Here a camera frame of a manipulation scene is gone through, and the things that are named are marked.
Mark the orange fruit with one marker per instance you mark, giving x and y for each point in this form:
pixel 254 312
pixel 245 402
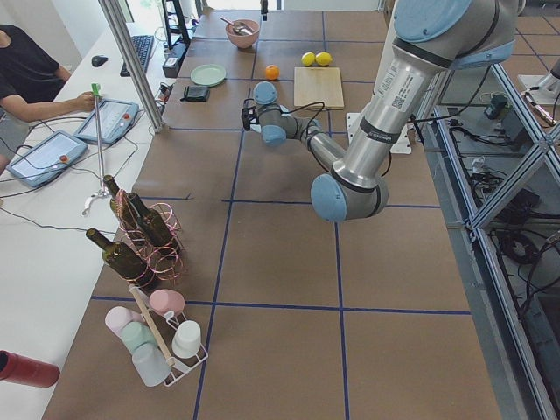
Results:
pixel 272 72

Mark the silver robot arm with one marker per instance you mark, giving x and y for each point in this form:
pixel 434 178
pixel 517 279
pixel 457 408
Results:
pixel 430 37

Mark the light green plate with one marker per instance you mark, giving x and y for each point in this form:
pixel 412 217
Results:
pixel 208 75

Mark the metal scoop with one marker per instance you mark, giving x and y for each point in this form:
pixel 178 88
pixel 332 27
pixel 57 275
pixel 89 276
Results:
pixel 238 28

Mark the pink bowl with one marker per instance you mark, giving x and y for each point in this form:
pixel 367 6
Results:
pixel 240 41

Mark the grey folded cloth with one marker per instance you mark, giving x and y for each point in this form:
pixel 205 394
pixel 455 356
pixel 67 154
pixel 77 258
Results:
pixel 195 94

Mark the yellow lemon outer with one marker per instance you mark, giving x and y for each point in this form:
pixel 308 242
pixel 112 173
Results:
pixel 308 59

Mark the bamboo cutting board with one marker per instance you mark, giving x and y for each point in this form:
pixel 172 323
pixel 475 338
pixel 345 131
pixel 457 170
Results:
pixel 318 84

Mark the yellow lemon near board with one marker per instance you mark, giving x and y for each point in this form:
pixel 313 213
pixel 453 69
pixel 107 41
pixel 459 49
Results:
pixel 323 59

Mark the black keyboard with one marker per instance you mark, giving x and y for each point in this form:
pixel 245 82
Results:
pixel 143 45

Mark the teach pendant far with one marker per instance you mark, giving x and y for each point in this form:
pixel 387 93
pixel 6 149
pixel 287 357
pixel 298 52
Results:
pixel 116 119

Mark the teach pendant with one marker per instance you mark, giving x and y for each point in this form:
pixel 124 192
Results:
pixel 116 119
pixel 47 160

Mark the dark wine bottle rear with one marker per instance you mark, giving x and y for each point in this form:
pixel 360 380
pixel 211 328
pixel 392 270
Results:
pixel 153 226

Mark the dark wine bottle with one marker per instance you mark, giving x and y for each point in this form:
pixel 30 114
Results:
pixel 153 226
pixel 120 205
pixel 121 258

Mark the metal rod green tip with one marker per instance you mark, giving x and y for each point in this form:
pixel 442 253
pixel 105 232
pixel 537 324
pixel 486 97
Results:
pixel 103 191

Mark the black computer mouse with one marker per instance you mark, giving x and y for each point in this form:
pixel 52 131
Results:
pixel 99 60

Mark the dark wine bottle front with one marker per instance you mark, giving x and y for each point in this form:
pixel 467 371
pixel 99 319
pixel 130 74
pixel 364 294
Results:
pixel 121 258

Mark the teach pendant near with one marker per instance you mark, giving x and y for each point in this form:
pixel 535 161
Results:
pixel 47 160

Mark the person in black shirt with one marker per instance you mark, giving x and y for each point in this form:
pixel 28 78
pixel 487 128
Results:
pixel 31 79

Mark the white cup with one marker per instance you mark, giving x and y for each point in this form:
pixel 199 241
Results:
pixel 187 339

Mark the pale pink cup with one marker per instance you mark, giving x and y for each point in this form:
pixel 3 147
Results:
pixel 118 317

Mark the mint green cup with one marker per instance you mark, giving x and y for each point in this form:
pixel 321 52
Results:
pixel 136 334

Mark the grey cup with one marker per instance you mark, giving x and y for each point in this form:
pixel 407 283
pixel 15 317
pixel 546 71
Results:
pixel 150 364

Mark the red bottle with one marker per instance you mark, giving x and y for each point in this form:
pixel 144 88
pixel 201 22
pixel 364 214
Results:
pixel 22 370

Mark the aluminium frame post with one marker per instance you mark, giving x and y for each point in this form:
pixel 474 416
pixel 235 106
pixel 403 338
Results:
pixel 118 26

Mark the copper wire bottle rack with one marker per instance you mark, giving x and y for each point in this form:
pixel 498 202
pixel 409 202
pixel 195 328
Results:
pixel 167 268

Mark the white wire cup rack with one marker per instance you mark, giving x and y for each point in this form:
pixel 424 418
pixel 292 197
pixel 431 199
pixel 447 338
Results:
pixel 168 325

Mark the wooden rack handle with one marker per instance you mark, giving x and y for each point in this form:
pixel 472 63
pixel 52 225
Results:
pixel 146 313

